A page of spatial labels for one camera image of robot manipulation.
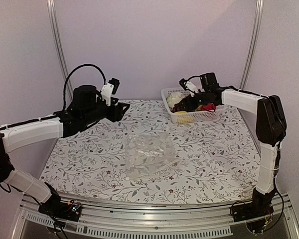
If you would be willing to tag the red bell pepper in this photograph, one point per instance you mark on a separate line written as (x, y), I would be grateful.
(208, 107)

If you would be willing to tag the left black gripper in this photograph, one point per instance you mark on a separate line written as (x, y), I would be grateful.
(118, 115)

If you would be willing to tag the right aluminium frame post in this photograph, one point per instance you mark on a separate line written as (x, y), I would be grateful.
(253, 43)

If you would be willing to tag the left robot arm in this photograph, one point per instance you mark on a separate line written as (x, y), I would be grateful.
(17, 136)

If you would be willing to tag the aluminium front rail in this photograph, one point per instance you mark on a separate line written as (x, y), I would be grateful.
(105, 219)

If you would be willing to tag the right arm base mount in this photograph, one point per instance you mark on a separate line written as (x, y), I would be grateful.
(259, 211)

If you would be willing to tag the yellow lemon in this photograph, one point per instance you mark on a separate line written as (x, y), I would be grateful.
(183, 117)

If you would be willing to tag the floral tablecloth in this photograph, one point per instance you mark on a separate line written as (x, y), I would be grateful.
(218, 160)

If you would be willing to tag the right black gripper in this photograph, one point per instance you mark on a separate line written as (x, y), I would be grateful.
(185, 100)

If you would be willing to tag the clear zip top bag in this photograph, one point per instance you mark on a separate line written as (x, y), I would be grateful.
(148, 153)

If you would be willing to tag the left aluminium frame post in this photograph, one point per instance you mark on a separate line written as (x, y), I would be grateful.
(57, 38)

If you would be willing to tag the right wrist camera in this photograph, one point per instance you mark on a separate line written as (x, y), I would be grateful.
(187, 85)

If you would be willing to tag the aluminium frame post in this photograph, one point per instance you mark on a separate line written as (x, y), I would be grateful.
(253, 43)
(57, 38)

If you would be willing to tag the purple grape bunch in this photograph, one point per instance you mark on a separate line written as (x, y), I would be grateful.
(179, 107)

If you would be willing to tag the white cauliflower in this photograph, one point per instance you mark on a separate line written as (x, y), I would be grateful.
(174, 98)

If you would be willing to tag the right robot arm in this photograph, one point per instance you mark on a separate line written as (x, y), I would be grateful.
(271, 125)

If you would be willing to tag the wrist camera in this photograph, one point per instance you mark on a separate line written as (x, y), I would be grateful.
(187, 85)
(109, 89)

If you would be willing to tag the white plastic basket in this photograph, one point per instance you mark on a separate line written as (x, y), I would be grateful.
(197, 115)

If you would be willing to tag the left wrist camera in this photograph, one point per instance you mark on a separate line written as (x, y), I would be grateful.
(109, 89)

